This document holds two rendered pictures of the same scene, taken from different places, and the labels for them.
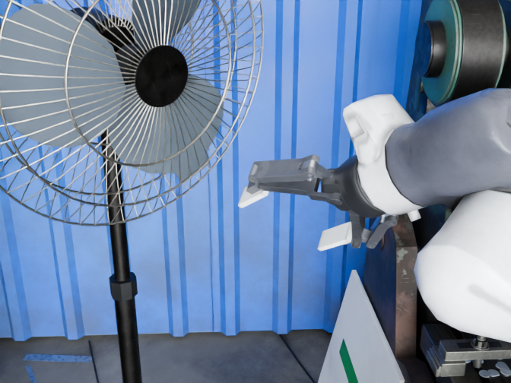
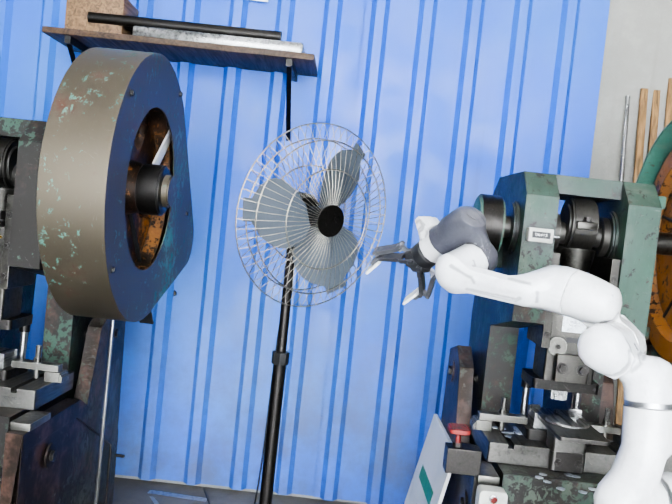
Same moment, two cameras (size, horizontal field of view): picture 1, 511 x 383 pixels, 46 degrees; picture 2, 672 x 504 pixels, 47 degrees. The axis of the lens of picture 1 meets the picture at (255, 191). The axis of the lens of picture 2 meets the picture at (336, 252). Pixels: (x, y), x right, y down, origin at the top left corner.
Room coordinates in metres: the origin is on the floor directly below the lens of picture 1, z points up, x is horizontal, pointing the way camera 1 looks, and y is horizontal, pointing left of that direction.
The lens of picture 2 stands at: (-1.39, -0.01, 1.30)
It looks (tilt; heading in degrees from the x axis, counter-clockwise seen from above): 3 degrees down; 3
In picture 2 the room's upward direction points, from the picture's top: 6 degrees clockwise
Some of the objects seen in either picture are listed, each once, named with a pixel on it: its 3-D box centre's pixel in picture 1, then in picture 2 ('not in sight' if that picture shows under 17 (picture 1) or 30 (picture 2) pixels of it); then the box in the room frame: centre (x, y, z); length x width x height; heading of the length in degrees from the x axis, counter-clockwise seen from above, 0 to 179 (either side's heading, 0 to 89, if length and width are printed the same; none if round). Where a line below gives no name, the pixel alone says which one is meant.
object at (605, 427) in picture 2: not in sight; (609, 425); (1.01, -0.77, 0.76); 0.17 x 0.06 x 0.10; 93
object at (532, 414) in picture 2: not in sight; (555, 419); (1.00, -0.60, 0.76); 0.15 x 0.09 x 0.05; 93
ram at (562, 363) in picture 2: not in sight; (569, 331); (0.96, -0.60, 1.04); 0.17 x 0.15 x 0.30; 3
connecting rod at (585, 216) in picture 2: not in sight; (574, 253); (1.00, -0.60, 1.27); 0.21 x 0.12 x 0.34; 3
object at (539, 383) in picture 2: not in sight; (558, 385); (1.01, -0.60, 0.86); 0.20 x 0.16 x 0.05; 93
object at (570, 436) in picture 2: not in sight; (569, 448); (0.83, -0.61, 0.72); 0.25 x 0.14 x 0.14; 3
